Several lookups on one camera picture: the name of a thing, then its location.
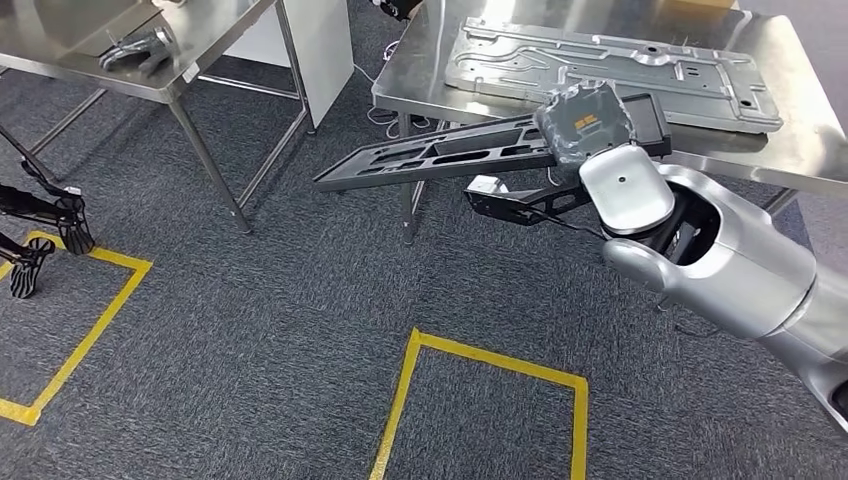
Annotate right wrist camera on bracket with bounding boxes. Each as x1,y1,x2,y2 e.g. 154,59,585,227
463,175,591,228

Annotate grey metal fixture plate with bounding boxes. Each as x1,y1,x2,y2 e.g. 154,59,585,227
443,16,785,135

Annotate thin black camera cable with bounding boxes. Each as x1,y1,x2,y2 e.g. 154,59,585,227
536,211,607,241

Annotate neighbour robot black foot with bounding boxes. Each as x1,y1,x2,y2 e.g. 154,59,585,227
56,187,96,256
9,237,58,301

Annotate neighbour robot black leg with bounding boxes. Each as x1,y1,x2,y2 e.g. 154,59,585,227
0,184,84,227
0,231,38,263

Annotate stainless steel workbench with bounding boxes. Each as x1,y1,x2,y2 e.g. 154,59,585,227
0,0,318,236
372,0,848,246

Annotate neighbour robot grey hand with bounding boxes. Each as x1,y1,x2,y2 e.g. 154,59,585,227
99,26,177,74

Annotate yellow floor tape outline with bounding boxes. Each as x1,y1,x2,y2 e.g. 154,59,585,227
368,327,590,480
0,230,154,427

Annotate black plastic panel part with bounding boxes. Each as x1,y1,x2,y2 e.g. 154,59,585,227
312,92,674,195

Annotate white desk with panel side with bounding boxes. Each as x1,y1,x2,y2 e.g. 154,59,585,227
223,0,356,130

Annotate black floor cable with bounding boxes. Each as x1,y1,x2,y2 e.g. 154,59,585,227
652,298,723,340

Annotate white floor cable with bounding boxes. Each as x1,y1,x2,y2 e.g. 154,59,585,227
351,39,439,140

